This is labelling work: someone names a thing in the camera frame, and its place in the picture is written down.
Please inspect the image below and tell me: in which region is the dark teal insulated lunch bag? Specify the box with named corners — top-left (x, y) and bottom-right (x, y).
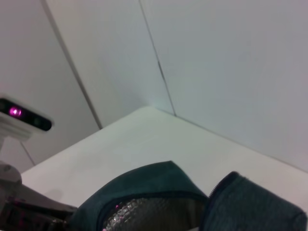
top-left (67, 160), bottom-right (308, 231)

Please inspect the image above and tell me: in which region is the white robot head camera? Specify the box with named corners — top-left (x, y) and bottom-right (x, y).
top-left (0, 97), bottom-right (53, 154)

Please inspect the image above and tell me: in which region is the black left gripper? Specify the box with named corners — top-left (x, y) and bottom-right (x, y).
top-left (0, 182), bottom-right (77, 231)

